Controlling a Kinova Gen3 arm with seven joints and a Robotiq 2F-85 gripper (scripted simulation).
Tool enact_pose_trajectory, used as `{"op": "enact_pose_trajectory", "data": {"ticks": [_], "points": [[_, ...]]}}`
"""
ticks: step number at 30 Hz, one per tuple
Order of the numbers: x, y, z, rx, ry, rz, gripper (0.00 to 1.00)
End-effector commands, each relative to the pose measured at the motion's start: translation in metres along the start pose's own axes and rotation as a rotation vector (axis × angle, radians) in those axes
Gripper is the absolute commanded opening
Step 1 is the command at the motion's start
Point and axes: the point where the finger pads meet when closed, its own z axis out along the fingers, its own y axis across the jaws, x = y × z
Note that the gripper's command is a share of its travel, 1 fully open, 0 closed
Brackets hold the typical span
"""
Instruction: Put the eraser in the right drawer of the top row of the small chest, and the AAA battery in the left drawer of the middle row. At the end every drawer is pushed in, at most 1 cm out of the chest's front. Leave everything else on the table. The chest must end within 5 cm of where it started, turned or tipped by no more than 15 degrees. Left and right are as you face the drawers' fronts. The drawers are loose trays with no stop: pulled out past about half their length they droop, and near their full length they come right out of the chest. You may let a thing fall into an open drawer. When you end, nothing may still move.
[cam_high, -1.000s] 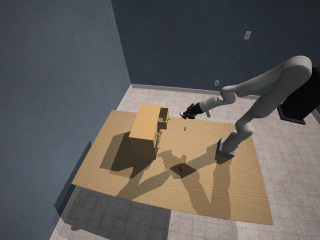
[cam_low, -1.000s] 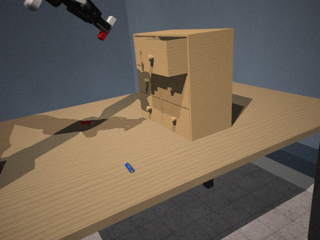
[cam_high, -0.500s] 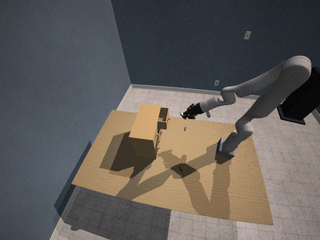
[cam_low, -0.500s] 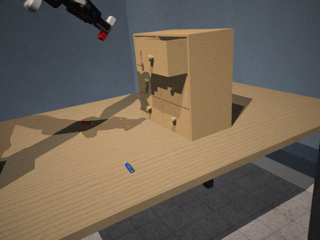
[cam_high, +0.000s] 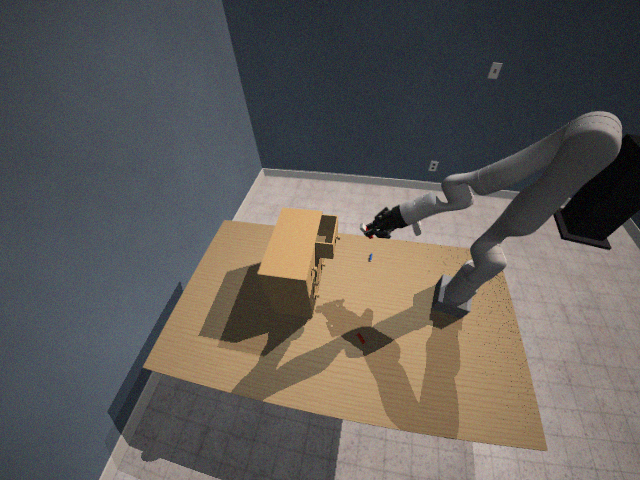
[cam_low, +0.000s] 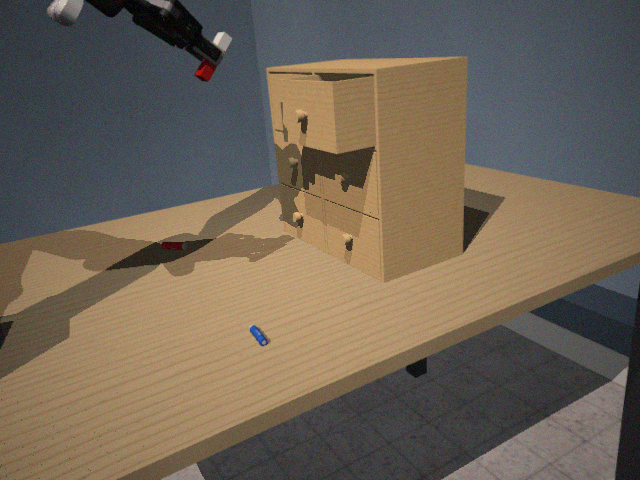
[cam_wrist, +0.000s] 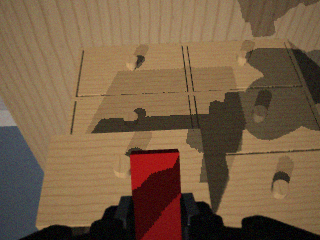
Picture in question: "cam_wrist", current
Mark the red rectangular block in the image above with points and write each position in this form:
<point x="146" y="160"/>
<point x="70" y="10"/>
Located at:
<point x="156" y="191"/>

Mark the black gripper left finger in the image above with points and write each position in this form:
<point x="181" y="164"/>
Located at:
<point x="121" y="227"/>

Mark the small wooden chest of drawers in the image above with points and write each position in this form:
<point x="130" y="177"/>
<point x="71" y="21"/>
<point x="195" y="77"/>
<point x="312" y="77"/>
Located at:
<point x="191" y="94"/>

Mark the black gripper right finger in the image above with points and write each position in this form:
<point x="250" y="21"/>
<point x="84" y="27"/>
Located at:
<point x="209" y="226"/>

